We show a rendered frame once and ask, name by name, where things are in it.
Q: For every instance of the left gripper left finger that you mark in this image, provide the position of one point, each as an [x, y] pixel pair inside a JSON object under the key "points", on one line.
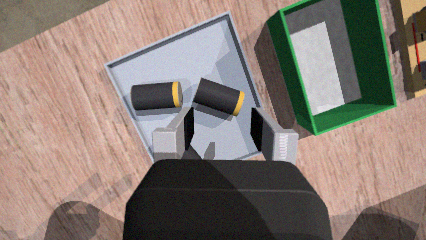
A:
{"points": [[172, 141]]}

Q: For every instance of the green open-top box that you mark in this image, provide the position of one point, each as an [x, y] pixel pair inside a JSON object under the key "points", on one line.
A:
{"points": [[342, 55]]}

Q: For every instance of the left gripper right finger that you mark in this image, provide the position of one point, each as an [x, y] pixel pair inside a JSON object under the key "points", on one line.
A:
{"points": [[275, 143]]}

